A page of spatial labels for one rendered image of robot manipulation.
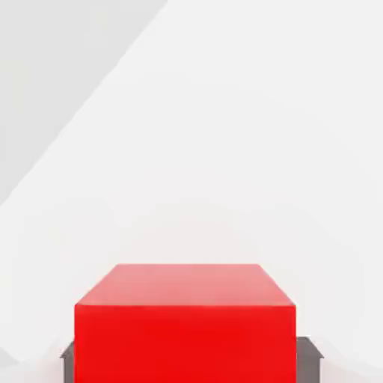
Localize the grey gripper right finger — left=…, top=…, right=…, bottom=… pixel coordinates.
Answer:
left=295, top=336, right=340, bottom=383

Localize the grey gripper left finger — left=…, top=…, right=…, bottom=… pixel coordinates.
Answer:
left=44, top=340, right=76, bottom=383

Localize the small red cube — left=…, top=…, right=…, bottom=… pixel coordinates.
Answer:
left=73, top=263, right=298, bottom=383

